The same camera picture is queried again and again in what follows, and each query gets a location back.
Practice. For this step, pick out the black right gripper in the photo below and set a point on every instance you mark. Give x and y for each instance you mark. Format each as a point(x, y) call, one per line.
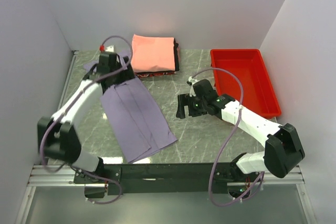
point(186, 100)

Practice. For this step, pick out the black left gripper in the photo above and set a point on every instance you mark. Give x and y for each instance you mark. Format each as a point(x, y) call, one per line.
point(126, 74)

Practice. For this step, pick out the lavender t-shirt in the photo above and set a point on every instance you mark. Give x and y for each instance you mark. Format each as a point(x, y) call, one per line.
point(136, 120)

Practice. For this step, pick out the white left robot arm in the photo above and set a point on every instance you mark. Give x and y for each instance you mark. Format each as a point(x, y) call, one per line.
point(57, 135)

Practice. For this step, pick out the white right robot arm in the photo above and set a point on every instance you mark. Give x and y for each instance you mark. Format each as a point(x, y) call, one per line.
point(282, 146)

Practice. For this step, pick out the red patterned folded t-shirt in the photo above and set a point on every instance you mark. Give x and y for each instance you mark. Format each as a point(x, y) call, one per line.
point(153, 74)

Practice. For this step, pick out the dusty pink folded t-shirt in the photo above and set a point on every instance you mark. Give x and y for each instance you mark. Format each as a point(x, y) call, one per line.
point(178, 53)

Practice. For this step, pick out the black folded t-shirt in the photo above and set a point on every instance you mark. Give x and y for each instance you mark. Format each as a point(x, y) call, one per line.
point(176, 56)

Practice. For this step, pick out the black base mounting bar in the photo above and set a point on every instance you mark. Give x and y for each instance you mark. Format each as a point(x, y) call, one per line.
point(120, 179)

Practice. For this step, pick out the red plastic bin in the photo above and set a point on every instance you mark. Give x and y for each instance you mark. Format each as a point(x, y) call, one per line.
point(248, 66)

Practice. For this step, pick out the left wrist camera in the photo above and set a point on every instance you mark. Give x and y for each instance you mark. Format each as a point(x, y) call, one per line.
point(104, 48)

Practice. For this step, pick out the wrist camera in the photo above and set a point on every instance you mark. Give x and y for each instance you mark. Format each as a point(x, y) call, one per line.
point(104, 48)
point(191, 81)

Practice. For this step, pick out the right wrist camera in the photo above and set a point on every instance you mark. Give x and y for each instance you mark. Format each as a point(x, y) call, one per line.
point(191, 81)

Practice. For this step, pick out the aluminium frame rail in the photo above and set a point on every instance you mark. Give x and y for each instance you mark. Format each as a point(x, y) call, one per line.
point(54, 198)

